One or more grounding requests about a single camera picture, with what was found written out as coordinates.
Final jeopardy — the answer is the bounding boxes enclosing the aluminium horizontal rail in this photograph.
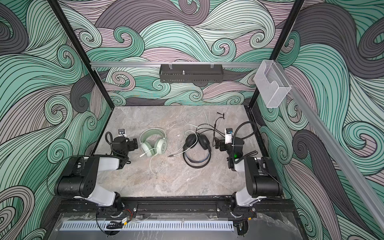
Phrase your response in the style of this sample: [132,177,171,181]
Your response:
[90,61,261,69]

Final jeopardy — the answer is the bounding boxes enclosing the black headphones with blue band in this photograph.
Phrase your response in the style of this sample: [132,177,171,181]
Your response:
[167,111,227,169]

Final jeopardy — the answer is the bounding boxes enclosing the black frame post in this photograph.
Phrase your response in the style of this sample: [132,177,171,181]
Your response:
[249,1,304,109]
[47,0,115,110]

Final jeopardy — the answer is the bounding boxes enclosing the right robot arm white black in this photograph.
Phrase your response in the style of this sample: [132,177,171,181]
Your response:
[215,121,283,208]

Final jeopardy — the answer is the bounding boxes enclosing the white slotted cable duct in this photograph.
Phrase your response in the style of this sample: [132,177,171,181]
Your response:
[59,220,235,232]

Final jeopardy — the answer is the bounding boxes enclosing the black perforated wall tray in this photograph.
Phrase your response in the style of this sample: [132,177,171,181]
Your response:
[159,65,224,85]

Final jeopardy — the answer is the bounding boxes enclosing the mint green headphones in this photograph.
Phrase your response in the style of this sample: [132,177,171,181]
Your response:
[139,108,211,175]

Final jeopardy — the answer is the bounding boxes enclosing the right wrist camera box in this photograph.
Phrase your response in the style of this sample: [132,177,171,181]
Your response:
[225,128,234,144]

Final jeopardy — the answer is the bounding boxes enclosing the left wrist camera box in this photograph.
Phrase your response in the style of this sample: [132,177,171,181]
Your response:
[118,129,127,137]

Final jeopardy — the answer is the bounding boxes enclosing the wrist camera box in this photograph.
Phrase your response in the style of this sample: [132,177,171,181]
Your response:
[118,129,127,137]
[225,128,234,144]

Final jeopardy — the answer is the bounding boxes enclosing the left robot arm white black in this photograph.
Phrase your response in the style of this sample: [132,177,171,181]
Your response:
[54,129,139,211]

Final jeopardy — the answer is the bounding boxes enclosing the black frame post left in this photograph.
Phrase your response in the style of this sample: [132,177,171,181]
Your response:
[47,0,115,110]

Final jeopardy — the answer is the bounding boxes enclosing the clear plastic wall bin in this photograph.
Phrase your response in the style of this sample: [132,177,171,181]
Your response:
[254,60,292,108]

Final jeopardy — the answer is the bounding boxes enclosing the black frame post right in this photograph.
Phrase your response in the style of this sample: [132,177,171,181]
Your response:
[249,1,304,109]

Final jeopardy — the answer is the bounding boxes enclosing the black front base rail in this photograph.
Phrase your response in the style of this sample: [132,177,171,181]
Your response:
[58,195,296,218]

